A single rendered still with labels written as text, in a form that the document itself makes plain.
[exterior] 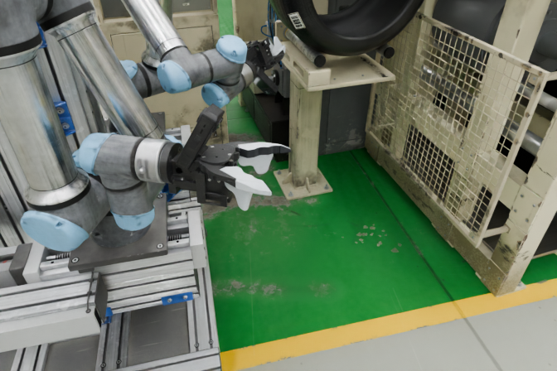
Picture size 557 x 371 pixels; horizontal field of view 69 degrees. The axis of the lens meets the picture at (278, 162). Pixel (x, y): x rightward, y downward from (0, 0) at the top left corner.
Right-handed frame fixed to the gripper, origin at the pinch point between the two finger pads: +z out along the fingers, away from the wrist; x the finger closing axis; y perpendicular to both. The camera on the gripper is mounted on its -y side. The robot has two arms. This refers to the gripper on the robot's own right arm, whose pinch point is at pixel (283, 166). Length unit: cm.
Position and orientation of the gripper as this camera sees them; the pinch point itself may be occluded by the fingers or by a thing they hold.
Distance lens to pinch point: 65.3
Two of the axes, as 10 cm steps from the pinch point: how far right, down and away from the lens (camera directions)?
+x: -2.1, 4.5, -8.7
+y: -0.2, 8.9, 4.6
